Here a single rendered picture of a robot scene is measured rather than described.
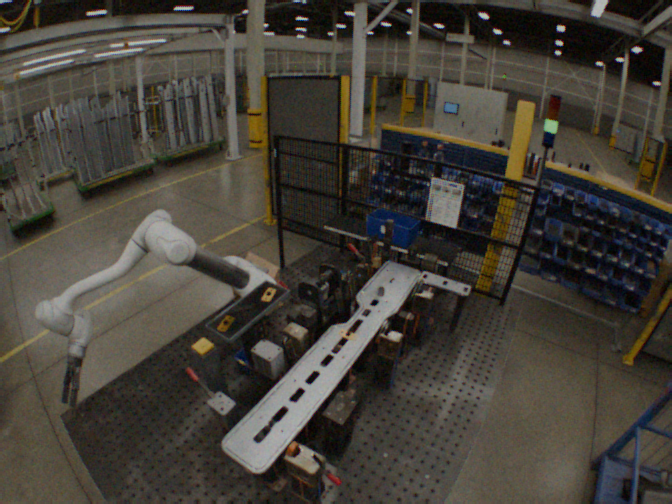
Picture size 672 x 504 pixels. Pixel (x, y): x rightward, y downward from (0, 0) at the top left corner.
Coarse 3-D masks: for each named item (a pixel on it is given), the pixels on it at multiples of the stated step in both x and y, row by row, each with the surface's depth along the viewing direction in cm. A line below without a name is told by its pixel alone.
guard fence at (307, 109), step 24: (264, 96) 365; (288, 96) 347; (312, 96) 328; (336, 96) 312; (264, 120) 381; (288, 120) 362; (312, 120) 342; (336, 120) 325; (264, 144) 398; (288, 168) 394; (336, 168) 352; (288, 192) 411; (336, 192) 366; (288, 216) 431
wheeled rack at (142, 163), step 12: (72, 144) 486; (108, 144) 619; (72, 156) 522; (72, 168) 566; (120, 168) 623; (132, 168) 626; (144, 168) 639; (96, 180) 565; (108, 180) 578; (84, 192) 547
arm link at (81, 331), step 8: (80, 312) 110; (88, 312) 114; (80, 320) 108; (88, 320) 112; (72, 328) 103; (80, 328) 107; (88, 328) 111; (72, 336) 104; (80, 336) 106; (88, 336) 111
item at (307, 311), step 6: (300, 306) 145; (306, 306) 145; (306, 312) 141; (312, 312) 141; (306, 318) 140; (312, 318) 141; (306, 324) 142; (312, 324) 143; (312, 330) 145; (312, 336) 149; (312, 342) 151
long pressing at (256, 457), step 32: (352, 320) 148; (384, 320) 150; (320, 352) 132; (352, 352) 132; (288, 384) 117; (320, 384) 118; (256, 416) 104; (288, 416) 105; (224, 448) 92; (256, 448) 93
